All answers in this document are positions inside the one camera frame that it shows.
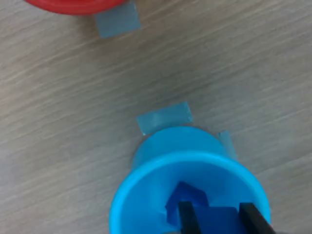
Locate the blue tape piece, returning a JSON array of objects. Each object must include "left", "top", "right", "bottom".
[
  {"left": 93, "top": 0, "right": 142, "bottom": 39},
  {"left": 136, "top": 101, "right": 194, "bottom": 136}
]

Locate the blue cube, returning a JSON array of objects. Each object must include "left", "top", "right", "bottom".
[
  {"left": 165, "top": 181, "right": 211, "bottom": 224},
  {"left": 192, "top": 206, "right": 242, "bottom": 234}
]

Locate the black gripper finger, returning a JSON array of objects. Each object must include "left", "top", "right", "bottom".
[
  {"left": 238, "top": 202, "right": 276, "bottom": 234},
  {"left": 177, "top": 201, "right": 202, "bottom": 234}
]

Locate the blue plastic cup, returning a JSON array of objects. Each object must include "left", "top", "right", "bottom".
[{"left": 109, "top": 126, "right": 271, "bottom": 234}]

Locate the red plastic cup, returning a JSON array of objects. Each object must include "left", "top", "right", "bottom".
[{"left": 24, "top": 0, "right": 125, "bottom": 16}]

